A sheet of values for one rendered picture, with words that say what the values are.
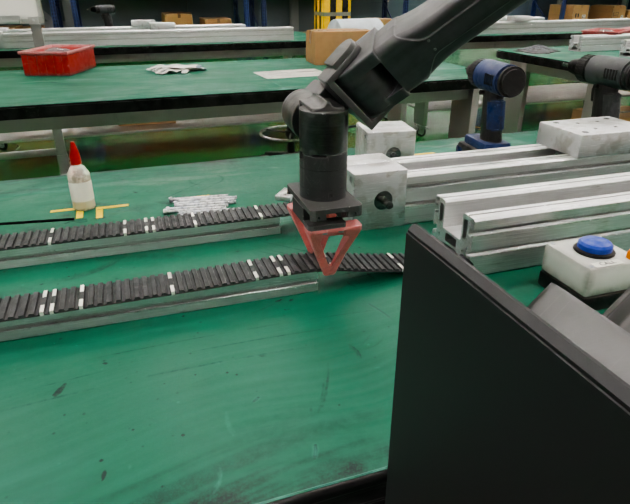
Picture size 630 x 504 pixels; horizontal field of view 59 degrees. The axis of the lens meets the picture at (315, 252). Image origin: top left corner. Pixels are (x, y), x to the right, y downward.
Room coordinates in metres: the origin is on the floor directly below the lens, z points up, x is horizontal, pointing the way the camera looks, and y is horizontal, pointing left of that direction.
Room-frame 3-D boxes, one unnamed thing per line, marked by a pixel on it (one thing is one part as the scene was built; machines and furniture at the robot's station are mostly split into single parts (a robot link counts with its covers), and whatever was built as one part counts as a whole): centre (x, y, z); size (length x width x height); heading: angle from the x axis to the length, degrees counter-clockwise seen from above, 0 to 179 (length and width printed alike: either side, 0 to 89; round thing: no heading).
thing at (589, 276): (0.62, -0.34, 0.81); 0.10 x 0.08 x 0.06; 18
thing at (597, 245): (0.61, -0.34, 0.84); 0.04 x 0.04 x 0.02
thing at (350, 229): (0.63, -0.01, 0.85); 0.07 x 0.07 x 0.09; 18
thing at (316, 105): (0.64, -0.01, 0.98); 0.07 x 0.06 x 0.07; 16
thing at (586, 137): (1.00, -0.51, 0.87); 0.16 x 0.11 x 0.07; 108
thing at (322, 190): (0.64, -0.01, 0.92); 0.10 x 0.07 x 0.07; 18
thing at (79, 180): (0.91, 0.41, 0.84); 0.04 x 0.04 x 0.12
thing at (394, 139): (1.11, -0.15, 0.83); 0.11 x 0.10 x 0.10; 10
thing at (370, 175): (0.85, -0.09, 0.83); 0.12 x 0.09 x 0.10; 18
